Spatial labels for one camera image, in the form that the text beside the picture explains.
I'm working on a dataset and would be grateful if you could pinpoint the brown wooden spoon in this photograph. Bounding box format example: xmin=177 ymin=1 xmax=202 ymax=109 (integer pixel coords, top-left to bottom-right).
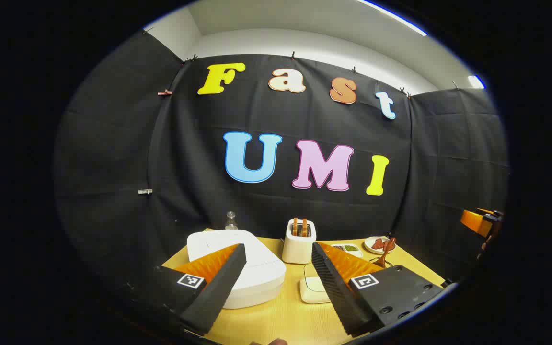
xmin=377 ymin=237 xmax=396 ymax=268

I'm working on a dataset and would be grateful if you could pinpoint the white toaster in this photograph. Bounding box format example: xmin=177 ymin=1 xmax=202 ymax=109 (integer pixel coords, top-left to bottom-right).
xmin=282 ymin=218 xmax=317 ymax=265

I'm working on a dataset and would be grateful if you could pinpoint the white divided bean dish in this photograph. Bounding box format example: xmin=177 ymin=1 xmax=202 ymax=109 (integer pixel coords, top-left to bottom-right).
xmin=332 ymin=243 xmax=364 ymax=258

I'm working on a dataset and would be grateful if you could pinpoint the white round plate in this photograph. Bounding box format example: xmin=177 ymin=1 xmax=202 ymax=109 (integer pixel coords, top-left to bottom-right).
xmin=364 ymin=236 xmax=396 ymax=254

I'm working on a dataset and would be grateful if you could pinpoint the white rice cooker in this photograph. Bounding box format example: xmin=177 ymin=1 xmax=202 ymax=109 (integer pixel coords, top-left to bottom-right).
xmin=187 ymin=229 xmax=287 ymax=310

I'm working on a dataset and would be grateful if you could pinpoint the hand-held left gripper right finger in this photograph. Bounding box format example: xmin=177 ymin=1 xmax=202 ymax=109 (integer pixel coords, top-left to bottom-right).
xmin=311 ymin=241 xmax=445 ymax=336

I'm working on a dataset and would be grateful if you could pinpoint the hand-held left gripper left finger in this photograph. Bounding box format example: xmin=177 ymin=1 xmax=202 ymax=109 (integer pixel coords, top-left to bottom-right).
xmin=127 ymin=243 xmax=248 ymax=336

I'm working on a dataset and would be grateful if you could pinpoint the black backdrop cloth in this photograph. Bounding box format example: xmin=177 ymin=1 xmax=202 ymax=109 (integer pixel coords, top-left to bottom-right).
xmin=55 ymin=31 xmax=510 ymax=288

